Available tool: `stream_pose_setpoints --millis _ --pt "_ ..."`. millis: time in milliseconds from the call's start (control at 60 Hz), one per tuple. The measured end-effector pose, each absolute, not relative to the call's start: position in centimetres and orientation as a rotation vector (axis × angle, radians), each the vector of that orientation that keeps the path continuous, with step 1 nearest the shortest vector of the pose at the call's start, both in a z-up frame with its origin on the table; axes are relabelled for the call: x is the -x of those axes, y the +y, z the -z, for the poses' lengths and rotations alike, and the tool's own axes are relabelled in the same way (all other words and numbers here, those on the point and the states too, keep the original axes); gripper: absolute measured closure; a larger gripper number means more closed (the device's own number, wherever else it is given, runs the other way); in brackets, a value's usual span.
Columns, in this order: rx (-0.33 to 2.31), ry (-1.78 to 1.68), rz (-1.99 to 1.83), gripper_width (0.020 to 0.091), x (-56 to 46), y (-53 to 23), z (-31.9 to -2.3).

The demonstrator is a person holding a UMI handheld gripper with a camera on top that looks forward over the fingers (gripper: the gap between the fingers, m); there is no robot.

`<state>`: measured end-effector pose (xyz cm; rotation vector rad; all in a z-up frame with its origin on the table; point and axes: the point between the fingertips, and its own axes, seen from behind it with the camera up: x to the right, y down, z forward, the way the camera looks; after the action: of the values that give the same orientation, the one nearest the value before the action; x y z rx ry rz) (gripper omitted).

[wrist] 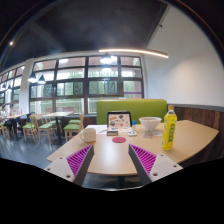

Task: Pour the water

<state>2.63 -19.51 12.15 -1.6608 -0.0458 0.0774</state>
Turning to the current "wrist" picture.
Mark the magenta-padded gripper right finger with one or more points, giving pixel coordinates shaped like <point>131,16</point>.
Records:
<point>144,159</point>

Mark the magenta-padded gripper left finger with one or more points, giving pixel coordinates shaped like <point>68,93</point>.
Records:
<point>78,160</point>

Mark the yellow drink bottle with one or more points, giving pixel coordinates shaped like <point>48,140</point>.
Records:
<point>169,130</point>

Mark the white mug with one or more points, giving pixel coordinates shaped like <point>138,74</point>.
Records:
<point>89,135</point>

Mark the flat round red coaster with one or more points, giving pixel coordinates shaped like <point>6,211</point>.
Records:
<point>119,140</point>

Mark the small blue-capped bottle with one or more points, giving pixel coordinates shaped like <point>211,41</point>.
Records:
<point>134,126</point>

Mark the white paper sheet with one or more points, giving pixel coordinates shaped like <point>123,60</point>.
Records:
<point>96,128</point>

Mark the white bowl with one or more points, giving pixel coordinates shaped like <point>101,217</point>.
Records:
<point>150,122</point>

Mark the small dark box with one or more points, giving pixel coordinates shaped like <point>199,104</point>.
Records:
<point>112,133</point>

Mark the black-framed tablet with stickers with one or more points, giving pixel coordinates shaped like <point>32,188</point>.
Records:
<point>119,120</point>

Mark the wooden chairs with green seats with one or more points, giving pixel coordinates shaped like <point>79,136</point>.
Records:
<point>43,127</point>

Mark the wooden dining table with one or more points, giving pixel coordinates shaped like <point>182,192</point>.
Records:
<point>58,115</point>

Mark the green upholstered bench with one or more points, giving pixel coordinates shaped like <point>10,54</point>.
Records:
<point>140,108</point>

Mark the large black-framed window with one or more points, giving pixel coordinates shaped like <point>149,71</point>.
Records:
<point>86,78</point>

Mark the person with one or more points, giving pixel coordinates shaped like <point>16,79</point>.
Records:
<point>3,112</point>

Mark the long linear ceiling light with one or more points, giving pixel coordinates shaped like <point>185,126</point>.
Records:
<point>133,51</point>

